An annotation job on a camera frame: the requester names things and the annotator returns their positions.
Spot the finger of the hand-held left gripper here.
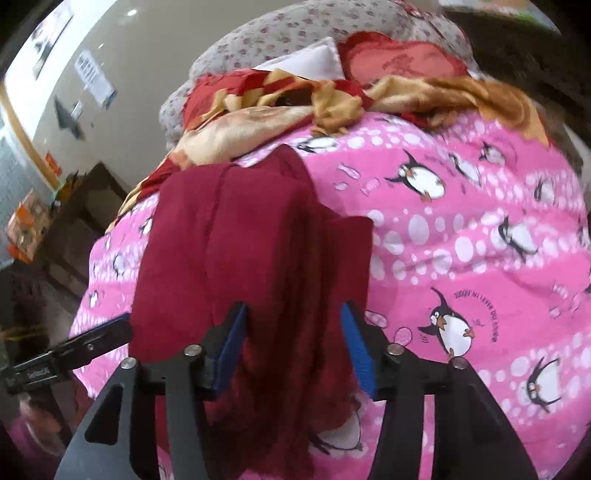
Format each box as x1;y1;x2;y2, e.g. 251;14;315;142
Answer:
50;313;136;368

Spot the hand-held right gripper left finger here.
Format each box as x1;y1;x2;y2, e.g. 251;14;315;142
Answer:
55;302;250;480

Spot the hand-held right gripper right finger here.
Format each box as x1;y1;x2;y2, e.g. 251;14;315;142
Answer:
341;302;539;480

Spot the dark red garment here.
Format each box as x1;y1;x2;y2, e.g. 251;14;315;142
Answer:
131;147;375;480

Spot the dark wooden cabinet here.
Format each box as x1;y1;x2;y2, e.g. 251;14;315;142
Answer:
36;161;136;298

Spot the orange box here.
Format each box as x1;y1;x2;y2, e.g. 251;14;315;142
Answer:
6;189;52;260

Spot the pink penguin print blanket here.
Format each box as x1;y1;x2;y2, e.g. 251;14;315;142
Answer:
67;111;591;480

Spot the red and gold blanket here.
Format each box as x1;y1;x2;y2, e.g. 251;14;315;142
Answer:
106;67;551;232

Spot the white pillow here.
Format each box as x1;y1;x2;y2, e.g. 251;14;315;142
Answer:
252;37;347;80

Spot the red lace pillow cover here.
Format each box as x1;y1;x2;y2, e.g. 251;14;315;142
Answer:
339;32;470;89

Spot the grey floral bed sheet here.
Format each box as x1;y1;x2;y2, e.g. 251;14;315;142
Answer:
159;0;482;145

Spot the dark furniture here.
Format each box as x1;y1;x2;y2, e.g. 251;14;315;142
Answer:
438;0;591;155

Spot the black wall decal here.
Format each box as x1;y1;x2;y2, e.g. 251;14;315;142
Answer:
52;95;86;140

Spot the white paper wall notice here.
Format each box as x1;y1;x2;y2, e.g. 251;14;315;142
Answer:
74;51;116;110

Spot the wall poster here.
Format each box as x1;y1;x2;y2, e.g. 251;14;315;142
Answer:
30;0;75;78

